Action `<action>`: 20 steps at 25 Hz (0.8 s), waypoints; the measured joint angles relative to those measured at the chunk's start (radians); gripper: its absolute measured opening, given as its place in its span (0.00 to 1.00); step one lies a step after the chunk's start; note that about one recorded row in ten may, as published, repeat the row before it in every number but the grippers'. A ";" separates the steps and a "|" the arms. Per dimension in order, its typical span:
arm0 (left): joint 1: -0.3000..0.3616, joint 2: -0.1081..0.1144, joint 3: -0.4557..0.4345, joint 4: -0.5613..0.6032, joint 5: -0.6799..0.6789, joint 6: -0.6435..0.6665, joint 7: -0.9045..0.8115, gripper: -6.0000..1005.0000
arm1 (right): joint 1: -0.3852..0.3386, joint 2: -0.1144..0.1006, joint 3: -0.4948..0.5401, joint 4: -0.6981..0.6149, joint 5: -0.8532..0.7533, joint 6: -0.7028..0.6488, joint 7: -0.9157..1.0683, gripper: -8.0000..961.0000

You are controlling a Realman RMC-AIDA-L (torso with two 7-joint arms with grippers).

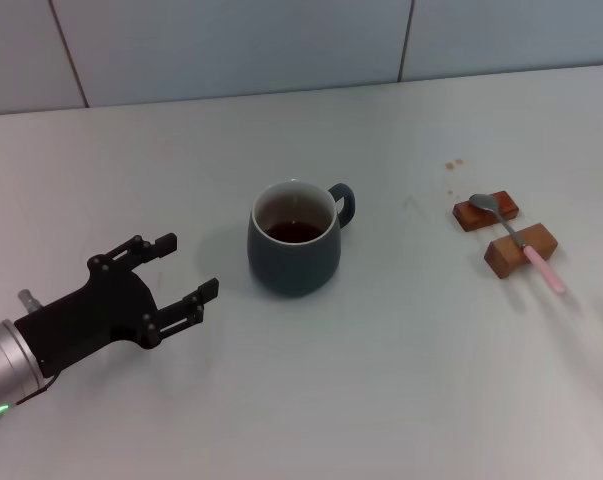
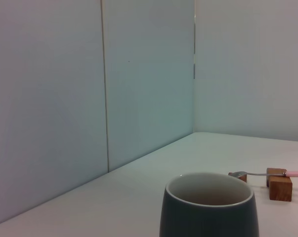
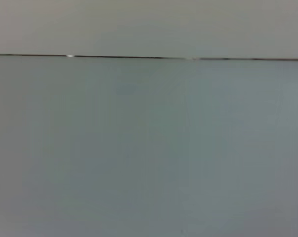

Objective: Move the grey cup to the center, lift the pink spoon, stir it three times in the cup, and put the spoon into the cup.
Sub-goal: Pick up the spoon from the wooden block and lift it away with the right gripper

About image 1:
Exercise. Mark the light brown wooden block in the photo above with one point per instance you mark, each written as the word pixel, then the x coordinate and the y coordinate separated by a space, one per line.
pixel 506 255

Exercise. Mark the dark grey mug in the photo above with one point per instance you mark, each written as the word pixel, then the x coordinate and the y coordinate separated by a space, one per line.
pixel 293 270

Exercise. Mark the dark brown wooden block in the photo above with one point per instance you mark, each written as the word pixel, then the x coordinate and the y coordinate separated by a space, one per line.
pixel 473 219

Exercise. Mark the silver connector plug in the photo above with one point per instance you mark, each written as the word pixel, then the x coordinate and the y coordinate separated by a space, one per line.
pixel 29 300

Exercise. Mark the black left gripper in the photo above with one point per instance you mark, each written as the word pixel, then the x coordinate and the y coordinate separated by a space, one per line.
pixel 101 310

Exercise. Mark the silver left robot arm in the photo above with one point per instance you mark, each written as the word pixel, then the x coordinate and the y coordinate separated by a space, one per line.
pixel 6 360

